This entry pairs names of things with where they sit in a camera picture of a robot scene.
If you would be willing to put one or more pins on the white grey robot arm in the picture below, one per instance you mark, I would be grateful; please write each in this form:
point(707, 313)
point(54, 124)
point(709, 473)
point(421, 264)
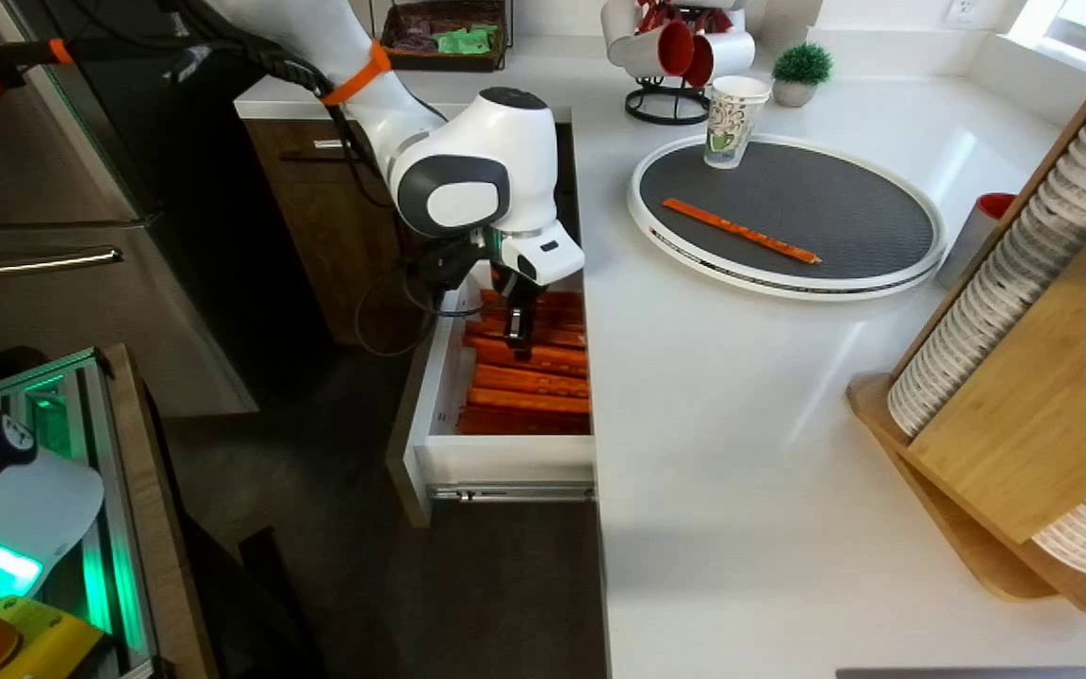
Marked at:
point(488, 171)

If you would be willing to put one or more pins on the round white grey tray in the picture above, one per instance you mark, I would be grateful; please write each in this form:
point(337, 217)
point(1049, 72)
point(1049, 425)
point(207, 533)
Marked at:
point(868, 230)

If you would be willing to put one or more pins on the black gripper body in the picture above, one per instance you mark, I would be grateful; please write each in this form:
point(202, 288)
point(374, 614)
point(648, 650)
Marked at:
point(524, 260)

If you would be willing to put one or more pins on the patterned paper cup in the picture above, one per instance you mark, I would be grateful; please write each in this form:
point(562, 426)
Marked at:
point(733, 106)

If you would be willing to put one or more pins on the open white drawer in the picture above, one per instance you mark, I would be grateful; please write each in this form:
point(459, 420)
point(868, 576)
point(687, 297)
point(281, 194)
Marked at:
point(431, 460)

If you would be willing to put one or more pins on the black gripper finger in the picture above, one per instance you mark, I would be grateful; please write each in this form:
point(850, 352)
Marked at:
point(519, 317)

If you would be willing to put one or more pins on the small white red cup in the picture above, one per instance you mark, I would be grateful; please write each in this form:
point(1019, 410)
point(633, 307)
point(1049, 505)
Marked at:
point(983, 224)

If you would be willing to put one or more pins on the orange sachet on tray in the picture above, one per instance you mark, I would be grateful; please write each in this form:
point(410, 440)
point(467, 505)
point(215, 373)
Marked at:
point(740, 230)

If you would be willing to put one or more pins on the black wire mug rack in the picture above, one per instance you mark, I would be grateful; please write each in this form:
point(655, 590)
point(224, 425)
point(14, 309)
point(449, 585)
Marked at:
point(669, 57)

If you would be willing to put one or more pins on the small green potted plant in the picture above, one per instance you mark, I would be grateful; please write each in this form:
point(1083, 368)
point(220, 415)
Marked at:
point(799, 72)

